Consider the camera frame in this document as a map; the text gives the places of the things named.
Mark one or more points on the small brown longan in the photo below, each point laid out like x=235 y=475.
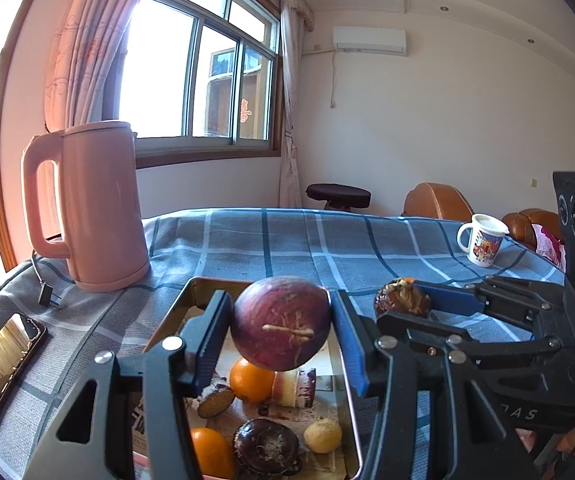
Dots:
x=322 y=436

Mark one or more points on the brown leather armchair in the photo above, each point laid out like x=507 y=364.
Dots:
x=437 y=202
x=522 y=222

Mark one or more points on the dark cut fruit piece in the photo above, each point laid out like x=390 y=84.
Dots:
x=216 y=402

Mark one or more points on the white cartoon print mug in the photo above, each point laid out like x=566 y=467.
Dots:
x=485 y=250

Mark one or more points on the pink floral cloth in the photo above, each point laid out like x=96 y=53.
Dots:
x=550 y=247

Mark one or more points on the purple passion fruit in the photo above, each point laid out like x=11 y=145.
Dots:
x=280 y=310

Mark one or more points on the printed paper sheet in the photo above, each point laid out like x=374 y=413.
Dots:
x=140 y=420

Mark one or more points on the orange cherry tomato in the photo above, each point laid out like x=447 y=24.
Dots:
x=212 y=452

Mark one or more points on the sliding glass window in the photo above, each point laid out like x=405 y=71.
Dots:
x=167 y=60

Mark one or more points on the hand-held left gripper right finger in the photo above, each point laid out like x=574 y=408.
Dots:
x=350 y=345

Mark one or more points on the metal tray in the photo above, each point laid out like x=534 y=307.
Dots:
x=327 y=407

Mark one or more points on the pink patterned curtain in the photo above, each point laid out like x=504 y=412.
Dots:
x=87 y=60
x=290 y=110

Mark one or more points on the dark round stool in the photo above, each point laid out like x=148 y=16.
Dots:
x=337 y=194

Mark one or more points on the red paper window decoration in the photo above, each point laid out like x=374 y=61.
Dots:
x=246 y=110

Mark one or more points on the pink electric kettle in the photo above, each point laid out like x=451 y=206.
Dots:
x=102 y=200

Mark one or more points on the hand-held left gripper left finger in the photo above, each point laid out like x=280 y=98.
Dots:
x=212 y=330

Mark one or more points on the orange mandarin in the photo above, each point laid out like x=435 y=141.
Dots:
x=250 y=380

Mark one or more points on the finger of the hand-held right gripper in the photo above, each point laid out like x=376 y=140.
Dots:
x=427 y=332
x=452 y=300

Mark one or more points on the blue plaid tablecloth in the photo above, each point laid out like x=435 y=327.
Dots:
x=292 y=240

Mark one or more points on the black smartphone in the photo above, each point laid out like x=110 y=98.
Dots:
x=2 y=365

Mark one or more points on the white wall air conditioner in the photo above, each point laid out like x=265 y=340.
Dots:
x=370 y=40

